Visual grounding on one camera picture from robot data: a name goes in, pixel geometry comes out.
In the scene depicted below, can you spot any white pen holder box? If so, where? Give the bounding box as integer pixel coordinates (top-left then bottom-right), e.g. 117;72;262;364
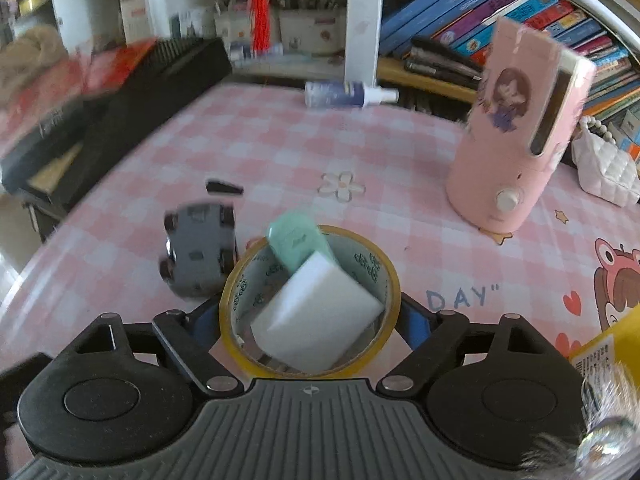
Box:
279;9;346;56

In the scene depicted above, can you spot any yellow cardboard box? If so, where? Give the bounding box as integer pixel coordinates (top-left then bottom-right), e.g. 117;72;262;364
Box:
568;307;640;386

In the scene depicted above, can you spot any white charger plug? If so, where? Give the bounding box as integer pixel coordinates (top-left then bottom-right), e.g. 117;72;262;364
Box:
250;252;384;375

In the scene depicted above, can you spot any white quilted pearl handbag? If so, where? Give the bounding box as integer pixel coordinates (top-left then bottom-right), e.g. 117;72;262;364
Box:
570;116;639;207

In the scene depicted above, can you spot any black keyboard case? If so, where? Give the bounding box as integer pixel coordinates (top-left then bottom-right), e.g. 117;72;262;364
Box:
1;37;231;211

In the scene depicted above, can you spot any beige knitted cloth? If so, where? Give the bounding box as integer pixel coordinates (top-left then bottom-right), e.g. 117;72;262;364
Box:
0;25;68;107

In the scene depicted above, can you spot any yellow tape roll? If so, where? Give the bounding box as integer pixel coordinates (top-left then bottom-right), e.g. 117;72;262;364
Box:
217;226;401;379

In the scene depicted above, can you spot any blue spray bottle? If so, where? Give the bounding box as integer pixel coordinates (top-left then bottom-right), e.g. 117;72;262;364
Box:
304;81;399;110

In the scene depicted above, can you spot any mint green utility knife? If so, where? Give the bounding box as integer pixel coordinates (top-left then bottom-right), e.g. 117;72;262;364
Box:
267;210;337;274

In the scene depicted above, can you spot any grey toy car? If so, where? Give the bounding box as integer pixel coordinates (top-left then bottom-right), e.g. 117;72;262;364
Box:
158;202;238;298

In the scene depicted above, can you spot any pink cylindrical humidifier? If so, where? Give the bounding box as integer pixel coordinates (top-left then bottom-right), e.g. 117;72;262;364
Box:
446;18;597;234

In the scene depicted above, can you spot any red patterned gift bag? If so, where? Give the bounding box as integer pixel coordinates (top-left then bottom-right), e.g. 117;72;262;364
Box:
1;38;157;156

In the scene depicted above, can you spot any pink checkered tablecloth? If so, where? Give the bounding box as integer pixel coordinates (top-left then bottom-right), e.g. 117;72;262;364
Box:
1;84;639;366

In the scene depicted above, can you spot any row of colourful books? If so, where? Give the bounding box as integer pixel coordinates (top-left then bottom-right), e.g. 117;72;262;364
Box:
377;0;640;162

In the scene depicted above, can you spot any red tassel ornament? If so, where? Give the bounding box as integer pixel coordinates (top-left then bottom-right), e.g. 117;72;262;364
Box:
248;0;271;55

